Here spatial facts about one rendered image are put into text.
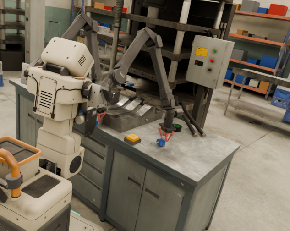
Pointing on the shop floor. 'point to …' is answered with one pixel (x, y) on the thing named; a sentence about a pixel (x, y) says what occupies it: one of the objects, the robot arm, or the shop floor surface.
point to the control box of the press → (207, 67)
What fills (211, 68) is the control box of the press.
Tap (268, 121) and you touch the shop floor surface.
